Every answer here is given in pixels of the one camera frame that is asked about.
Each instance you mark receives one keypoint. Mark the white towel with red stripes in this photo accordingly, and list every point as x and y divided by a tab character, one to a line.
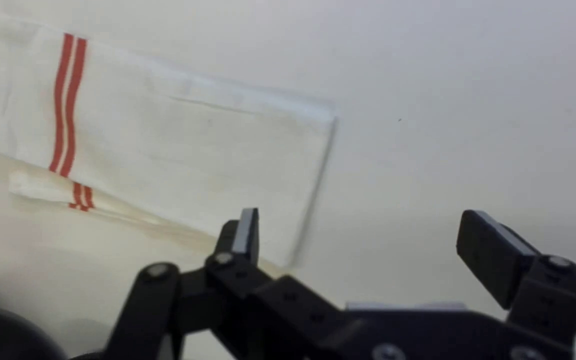
188	147

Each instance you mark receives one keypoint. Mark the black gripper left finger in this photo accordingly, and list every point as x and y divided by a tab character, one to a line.
234	312

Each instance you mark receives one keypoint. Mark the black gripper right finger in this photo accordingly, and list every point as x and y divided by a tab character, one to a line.
540	300

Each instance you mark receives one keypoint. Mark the black cooking pot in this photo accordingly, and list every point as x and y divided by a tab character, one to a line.
8	336

